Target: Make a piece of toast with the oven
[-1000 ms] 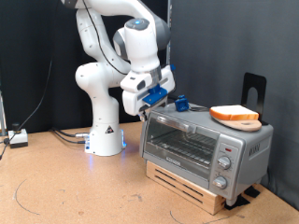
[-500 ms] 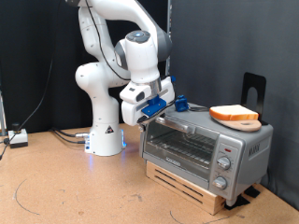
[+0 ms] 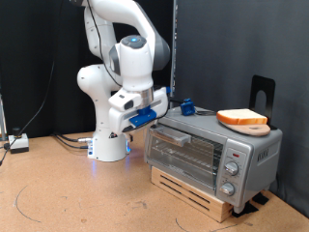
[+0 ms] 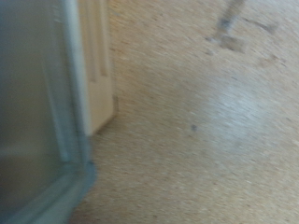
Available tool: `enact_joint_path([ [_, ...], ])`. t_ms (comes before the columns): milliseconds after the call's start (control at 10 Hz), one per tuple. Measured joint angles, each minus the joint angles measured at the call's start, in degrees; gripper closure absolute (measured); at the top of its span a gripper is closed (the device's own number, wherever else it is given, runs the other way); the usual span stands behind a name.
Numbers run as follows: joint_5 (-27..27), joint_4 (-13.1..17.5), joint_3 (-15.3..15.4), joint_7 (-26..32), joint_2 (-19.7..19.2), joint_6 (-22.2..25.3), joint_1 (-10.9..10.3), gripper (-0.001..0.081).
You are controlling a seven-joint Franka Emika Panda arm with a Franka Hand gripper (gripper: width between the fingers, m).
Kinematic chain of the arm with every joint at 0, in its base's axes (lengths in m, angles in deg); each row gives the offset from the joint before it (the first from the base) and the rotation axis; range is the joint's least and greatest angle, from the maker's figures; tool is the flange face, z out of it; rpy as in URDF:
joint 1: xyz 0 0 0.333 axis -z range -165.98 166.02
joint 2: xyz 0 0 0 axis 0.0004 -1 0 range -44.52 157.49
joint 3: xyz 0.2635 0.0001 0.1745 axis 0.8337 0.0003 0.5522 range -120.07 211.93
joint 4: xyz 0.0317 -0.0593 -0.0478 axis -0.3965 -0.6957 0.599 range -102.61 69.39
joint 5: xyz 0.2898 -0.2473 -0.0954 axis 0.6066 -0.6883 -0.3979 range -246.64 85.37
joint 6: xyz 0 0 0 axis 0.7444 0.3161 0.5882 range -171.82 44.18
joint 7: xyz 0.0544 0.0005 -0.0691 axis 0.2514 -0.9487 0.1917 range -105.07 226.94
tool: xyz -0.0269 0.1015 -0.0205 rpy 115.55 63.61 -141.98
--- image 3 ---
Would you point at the silver toaster oven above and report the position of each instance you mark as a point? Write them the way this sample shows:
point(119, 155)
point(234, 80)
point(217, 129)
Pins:
point(264, 161)

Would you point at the black foam pad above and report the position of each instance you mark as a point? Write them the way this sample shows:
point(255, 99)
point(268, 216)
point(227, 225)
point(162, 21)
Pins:
point(261, 198)
point(246, 209)

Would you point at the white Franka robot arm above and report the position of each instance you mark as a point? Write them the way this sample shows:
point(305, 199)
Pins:
point(106, 141)

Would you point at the black metal bookend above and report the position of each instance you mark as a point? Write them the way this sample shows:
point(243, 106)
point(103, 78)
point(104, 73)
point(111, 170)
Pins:
point(256, 83)

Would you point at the wooden pallet base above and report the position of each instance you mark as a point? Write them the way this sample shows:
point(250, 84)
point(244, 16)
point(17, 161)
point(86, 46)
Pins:
point(206, 206)

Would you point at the grey emergency stop box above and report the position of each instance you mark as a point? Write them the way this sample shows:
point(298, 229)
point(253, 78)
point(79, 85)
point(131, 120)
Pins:
point(19, 141)

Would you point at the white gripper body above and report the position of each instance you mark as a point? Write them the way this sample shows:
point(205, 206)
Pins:
point(117, 117)

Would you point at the aluminium vertical pole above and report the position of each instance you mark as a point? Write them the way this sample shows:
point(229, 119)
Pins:
point(174, 48)

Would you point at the metal stand post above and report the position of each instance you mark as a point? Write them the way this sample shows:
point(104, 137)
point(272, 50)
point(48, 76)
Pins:
point(2, 119)

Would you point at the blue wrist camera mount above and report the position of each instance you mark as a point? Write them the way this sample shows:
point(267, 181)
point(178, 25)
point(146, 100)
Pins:
point(143, 116)

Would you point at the round wooden cutting board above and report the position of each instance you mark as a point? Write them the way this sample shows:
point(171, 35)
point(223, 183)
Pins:
point(254, 130)

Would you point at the black slotted spatula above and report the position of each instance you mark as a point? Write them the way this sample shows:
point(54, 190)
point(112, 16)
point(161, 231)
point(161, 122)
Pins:
point(206, 112)

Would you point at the toy bread slice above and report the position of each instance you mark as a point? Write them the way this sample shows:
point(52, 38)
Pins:
point(241, 116)

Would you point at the silver oven knob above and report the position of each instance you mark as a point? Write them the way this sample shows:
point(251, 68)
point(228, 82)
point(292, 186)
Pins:
point(231, 168)
point(227, 189)

